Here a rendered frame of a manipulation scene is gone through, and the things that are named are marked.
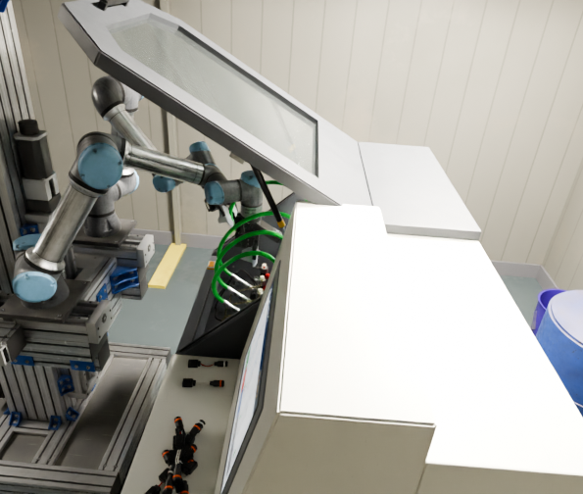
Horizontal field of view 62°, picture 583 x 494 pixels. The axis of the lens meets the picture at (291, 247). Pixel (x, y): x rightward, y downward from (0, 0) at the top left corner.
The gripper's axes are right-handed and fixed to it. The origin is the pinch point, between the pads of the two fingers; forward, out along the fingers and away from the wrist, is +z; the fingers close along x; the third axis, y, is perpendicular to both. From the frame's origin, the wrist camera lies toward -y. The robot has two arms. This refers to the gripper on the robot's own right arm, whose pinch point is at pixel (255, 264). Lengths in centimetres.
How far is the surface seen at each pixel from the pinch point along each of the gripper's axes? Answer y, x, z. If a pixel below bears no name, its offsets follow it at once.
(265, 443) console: -12, 105, -36
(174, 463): 11, 76, 11
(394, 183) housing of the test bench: -44, 6, -38
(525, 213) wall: -188, -190, 56
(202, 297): 20.1, 0.4, 17.0
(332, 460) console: -22, 105, -34
